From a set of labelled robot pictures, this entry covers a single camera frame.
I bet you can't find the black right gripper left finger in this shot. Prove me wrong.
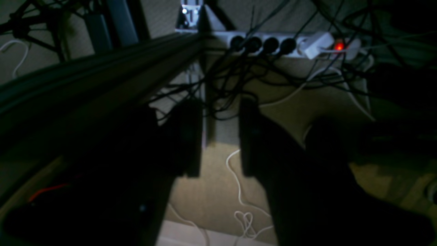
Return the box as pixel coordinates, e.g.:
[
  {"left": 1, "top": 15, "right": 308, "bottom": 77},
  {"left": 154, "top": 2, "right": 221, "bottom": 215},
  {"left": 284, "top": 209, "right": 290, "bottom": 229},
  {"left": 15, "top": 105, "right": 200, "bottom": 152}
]
[{"left": 3, "top": 99, "right": 203, "bottom": 246}]

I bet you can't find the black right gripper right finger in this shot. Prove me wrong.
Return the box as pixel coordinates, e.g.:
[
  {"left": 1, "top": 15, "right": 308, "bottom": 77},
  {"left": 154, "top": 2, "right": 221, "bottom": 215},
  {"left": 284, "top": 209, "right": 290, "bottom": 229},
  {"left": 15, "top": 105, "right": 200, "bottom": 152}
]
[{"left": 239, "top": 99, "right": 436, "bottom": 246}]

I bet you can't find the white plug adapter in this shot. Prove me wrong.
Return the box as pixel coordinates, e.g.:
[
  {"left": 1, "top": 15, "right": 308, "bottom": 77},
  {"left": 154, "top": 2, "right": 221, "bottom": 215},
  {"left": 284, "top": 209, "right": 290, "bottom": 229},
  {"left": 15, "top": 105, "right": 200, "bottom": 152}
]
[{"left": 299, "top": 32, "right": 335, "bottom": 59}]

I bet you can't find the white power strip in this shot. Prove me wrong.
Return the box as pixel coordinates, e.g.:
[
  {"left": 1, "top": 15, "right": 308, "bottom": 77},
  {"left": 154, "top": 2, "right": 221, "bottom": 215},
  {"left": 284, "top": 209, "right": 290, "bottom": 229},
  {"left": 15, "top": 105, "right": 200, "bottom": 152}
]
[{"left": 206, "top": 31, "right": 363, "bottom": 60}]

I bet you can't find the white cable on floor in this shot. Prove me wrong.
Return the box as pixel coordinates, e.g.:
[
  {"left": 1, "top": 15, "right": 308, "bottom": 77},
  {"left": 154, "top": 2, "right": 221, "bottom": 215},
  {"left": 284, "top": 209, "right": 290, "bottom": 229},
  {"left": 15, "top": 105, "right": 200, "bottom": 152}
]
[{"left": 225, "top": 149, "right": 275, "bottom": 240}]

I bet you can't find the aluminium frame rail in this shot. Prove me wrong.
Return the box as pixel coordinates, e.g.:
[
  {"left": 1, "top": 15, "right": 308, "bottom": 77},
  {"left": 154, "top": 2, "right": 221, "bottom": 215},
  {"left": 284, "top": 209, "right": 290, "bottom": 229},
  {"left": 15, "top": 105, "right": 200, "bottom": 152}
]
[{"left": 1, "top": 33, "right": 206, "bottom": 152}]

